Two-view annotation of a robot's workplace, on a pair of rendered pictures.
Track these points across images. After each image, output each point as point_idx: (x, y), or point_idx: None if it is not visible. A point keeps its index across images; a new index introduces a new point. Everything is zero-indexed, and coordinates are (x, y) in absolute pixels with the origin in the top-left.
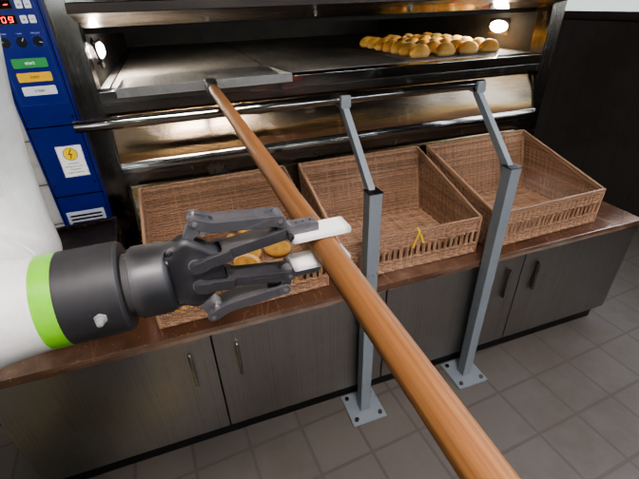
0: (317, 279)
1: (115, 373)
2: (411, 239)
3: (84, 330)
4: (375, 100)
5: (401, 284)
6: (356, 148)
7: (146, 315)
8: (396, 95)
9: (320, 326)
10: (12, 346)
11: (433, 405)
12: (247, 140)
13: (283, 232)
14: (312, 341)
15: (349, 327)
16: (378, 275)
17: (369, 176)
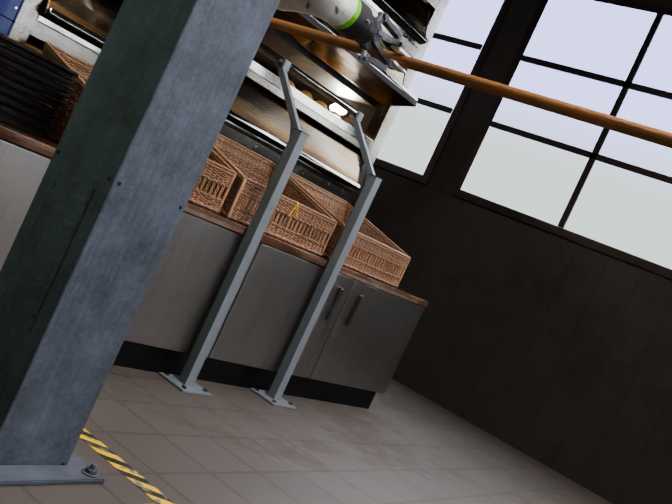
0: (213, 200)
1: (41, 175)
2: (288, 208)
3: (361, 21)
4: (300, 78)
5: (273, 243)
6: (291, 99)
7: (366, 34)
8: (314, 84)
9: (202, 247)
10: (349, 9)
11: (472, 75)
12: (303, 26)
13: (399, 41)
14: (188, 261)
15: (219, 266)
16: None
17: (298, 121)
